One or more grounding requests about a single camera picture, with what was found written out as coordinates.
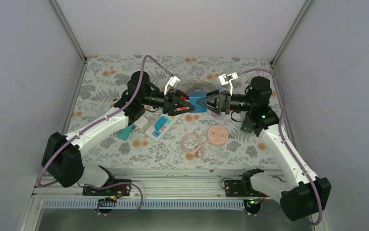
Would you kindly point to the pink round socket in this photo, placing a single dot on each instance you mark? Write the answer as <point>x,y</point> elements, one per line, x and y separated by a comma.
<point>217,135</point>

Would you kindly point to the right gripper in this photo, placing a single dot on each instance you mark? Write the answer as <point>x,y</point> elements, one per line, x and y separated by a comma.
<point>222,101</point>

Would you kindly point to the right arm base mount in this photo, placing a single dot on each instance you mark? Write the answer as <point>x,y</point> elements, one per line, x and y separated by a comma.
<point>252,207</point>

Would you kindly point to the teal power strip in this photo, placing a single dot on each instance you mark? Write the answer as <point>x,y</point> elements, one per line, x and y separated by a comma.
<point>125,133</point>

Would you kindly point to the blue cube socket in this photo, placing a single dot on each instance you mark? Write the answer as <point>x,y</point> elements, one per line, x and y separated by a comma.
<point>194,97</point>

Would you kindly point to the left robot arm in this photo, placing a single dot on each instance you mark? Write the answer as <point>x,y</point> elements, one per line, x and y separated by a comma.
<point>63,154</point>

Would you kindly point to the red cube socket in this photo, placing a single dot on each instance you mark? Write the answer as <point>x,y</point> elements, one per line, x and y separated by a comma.
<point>180,106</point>

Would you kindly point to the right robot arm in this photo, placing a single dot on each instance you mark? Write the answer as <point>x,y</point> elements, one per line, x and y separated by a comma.
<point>304,193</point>

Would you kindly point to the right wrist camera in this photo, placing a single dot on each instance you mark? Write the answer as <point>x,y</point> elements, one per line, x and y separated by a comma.
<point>226,79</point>

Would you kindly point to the purple power strip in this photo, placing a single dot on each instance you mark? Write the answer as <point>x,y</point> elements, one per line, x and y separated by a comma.
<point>213,114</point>

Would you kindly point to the floral table mat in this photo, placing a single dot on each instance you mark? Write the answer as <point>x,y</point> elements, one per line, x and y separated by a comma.
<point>106,78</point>

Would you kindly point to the aluminium rail frame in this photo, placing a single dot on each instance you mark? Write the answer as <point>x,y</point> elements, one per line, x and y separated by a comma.
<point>165,200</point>

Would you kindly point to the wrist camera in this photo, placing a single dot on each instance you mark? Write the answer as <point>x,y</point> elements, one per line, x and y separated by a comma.
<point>171,84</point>
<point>226,79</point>

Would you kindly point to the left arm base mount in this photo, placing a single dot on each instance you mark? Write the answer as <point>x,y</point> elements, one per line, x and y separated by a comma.
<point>112,191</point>

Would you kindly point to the cyan cube socket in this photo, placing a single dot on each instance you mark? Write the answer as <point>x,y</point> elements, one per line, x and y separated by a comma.
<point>160,122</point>

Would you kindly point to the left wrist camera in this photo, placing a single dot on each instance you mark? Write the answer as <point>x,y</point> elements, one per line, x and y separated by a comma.
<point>171,84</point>

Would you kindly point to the white multicolour power strip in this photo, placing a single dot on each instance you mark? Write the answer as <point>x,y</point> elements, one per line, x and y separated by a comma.
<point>156,135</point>

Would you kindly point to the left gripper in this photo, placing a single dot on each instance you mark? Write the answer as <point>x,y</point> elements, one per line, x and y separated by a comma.
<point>169,105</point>

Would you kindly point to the dark green cube socket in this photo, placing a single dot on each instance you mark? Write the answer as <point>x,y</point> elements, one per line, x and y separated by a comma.
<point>248,125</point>

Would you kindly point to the white tiger cube socket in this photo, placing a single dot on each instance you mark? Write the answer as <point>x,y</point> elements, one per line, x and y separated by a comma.
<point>141,124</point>

